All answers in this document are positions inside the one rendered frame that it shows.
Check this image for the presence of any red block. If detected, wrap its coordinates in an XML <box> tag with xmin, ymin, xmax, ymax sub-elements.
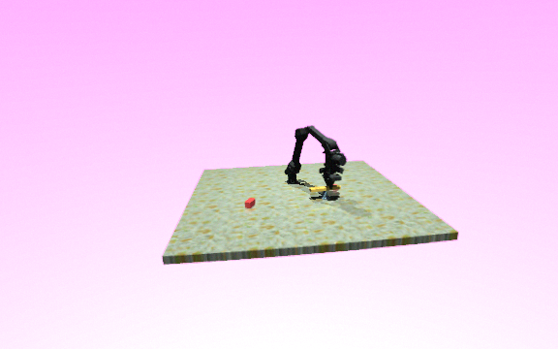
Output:
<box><xmin>245</xmin><ymin>198</ymin><xmax>256</xmax><ymax>208</ymax></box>

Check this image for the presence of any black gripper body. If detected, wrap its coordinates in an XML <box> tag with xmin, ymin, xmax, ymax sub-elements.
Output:
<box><xmin>319</xmin><ymin>163</ymin><xmax>342</xmax><ymax>181</ymax></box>

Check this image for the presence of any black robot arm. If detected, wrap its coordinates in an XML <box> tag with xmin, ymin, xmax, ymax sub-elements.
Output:
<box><xmin>285</xmin><ymin>125</ymin><xmax>347</xmax><ymax>184</ymax></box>

